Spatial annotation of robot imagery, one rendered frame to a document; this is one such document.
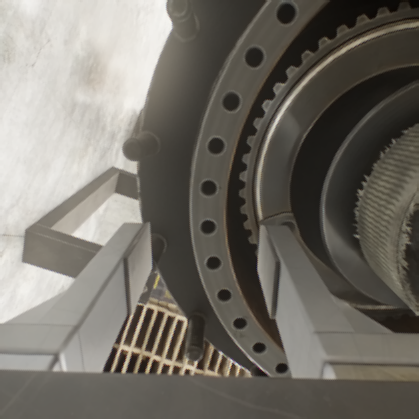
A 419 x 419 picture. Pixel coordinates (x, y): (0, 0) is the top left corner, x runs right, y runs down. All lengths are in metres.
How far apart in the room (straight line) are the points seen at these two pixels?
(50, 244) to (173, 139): 1.35
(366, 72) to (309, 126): 0.07
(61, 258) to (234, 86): 1.46
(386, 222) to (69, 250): 1.45
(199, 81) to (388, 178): 0.16
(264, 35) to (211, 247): 0.15
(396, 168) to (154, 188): 0.19
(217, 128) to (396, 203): 0.12
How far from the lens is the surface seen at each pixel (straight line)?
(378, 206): 0.23
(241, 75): 0.21
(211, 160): 0.21
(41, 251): 1.63
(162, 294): 3.45
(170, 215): 0.29
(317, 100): 0.31
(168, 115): 0.27
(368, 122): 0.26
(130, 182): 2.48
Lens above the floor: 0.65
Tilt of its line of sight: 5 degrees up
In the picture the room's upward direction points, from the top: 109 degrees clockwise
